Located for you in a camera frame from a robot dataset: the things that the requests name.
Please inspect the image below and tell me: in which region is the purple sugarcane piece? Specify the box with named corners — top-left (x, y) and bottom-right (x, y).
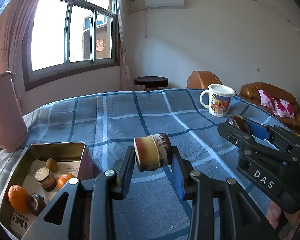
top-left (134, 133), bottom-right (173, 172)

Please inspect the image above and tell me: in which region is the white-faced sugarcane piece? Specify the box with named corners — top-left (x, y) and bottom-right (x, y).
top-left (35, 167), bottom-right (57, 192)

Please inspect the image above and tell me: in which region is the dark brown water chestnut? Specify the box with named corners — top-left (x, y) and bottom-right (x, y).
top-left (28, 193), bottom-right (46, 216)

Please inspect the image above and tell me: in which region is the large orange tangerine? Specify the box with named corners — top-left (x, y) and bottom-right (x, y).
top-left (8, 185), bottom-right (30, 214)

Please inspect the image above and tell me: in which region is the person's right hand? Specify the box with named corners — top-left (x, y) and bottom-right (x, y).
top-left (266, 200), bottom-right (300, 239)

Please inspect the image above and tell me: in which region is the pink floral cushion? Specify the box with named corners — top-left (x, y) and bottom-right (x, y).
top-left (258, 89), bottom-right (295, 119)

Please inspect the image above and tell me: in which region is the brown leather sofa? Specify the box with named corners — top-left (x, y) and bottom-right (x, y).
top-left (239, 82), bottom-right (300, 133)

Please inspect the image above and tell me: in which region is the white cartoon printed mug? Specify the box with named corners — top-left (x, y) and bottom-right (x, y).
top-left (199, 84), bottom-right (236, 118)

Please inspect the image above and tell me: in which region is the metal tin box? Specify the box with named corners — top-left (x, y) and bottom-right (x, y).
top-left (0, 142), bottom-right (94, 239)

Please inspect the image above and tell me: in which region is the small tangerine in tin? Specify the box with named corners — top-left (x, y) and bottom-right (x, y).
top-left (57, 173), bottom-right (75, 189)

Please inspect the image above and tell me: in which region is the brown leather armchair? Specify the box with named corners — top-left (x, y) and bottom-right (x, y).
top-left (186, 70), bottom-right (222, 89)

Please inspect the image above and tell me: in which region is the small yellow-brown fruit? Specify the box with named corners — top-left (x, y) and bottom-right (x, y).
top-left (45, 158), bottom-right (58, 172)

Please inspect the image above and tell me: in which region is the printed paper sheet in tin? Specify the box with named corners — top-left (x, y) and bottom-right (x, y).
top-left (11, 159), bottom-right (80, 238)

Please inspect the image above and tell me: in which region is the dark round stool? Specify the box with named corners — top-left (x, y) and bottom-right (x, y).
top-left (134, 76), bottom-right (168, 91)

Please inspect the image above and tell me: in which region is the pink electric kettle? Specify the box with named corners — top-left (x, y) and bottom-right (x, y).
top-left (0, 71), bottom-right (29, 152)

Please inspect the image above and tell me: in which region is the pink curtain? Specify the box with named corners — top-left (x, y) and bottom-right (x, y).
top-left (116, 0), bottom-right (134, 91)

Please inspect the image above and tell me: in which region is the white wall air conditioner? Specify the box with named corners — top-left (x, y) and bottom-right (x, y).
top-left (145, 0), bottom-right (185, 9)

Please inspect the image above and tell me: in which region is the window with brown frame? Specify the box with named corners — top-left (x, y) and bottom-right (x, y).
top-left (23, 0), bottom-right (119, 90)

